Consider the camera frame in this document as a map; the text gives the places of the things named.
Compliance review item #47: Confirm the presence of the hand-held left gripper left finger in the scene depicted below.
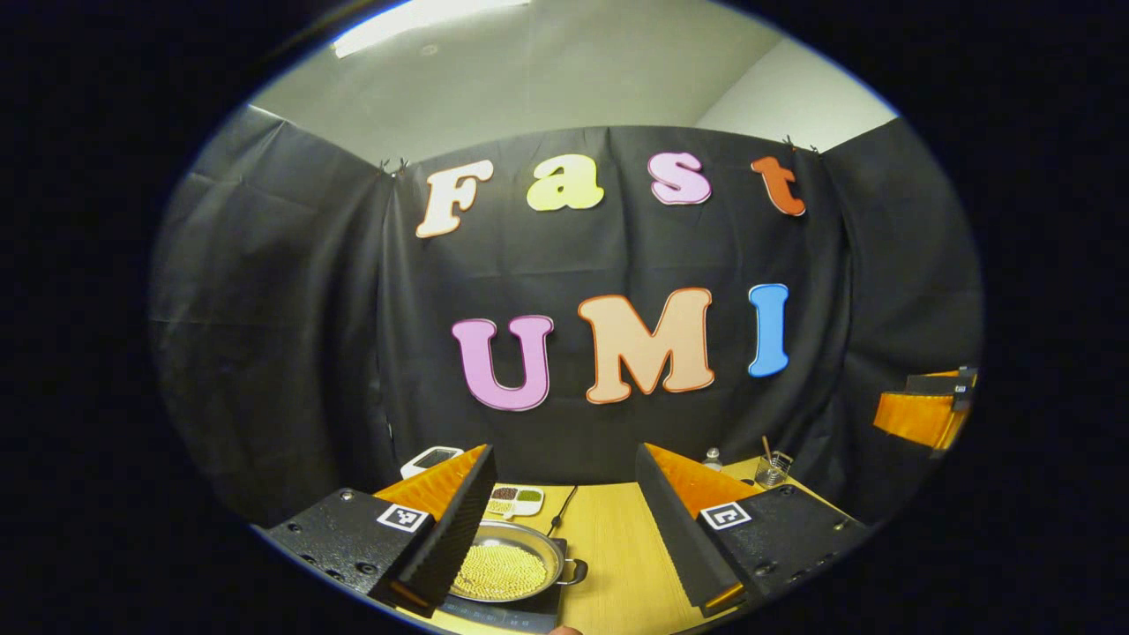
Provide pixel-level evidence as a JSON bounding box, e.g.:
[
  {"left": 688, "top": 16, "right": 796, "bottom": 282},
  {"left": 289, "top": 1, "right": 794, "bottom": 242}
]
[{"left": 265, "top": 444, "right": 497, "bottom": 618}]

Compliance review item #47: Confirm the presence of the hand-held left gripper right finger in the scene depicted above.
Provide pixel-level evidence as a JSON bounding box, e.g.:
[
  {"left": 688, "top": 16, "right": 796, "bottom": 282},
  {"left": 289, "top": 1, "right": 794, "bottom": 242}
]
[{"left": 635, "top": 443, "right": 874, "bottom": 618}]

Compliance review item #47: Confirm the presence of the steel pot with beans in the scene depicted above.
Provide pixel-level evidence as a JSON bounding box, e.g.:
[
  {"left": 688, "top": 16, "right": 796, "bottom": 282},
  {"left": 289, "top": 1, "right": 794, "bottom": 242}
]
[{"left": 448, "top": 520, "right": 589, "bottom": 605}]

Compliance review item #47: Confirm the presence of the black induction cooktop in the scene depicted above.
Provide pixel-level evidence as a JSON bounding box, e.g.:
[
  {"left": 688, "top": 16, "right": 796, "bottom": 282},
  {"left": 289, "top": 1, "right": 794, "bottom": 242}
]
[{"left": 437, "top": 534, "right": 570, "bottom": 634}]

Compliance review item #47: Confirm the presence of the white divided bean dish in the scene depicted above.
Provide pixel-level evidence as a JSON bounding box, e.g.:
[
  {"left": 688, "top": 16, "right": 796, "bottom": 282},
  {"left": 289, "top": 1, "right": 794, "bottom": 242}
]
[{"left": 485, "top": 484, "right": 546, "bottom": 519}]

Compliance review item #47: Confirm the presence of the white toaster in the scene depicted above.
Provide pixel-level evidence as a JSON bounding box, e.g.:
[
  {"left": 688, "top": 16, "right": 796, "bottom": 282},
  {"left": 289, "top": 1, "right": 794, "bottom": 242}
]
[{"left": 400, "top": 446, "right": 466, "bottom": 482}]

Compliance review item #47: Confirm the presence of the small glass jar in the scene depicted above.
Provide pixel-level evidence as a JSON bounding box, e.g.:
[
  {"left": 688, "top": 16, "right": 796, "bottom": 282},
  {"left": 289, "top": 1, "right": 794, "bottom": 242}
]
[{"left": 754, "top": 452, "right": 794, "bottom": 489}]

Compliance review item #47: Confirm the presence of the black power cable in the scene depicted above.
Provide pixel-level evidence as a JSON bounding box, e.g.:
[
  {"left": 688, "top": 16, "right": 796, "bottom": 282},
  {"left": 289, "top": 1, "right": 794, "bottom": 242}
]
[{"left": 549, "top": 484, "right": 579, "bottom": 536}]

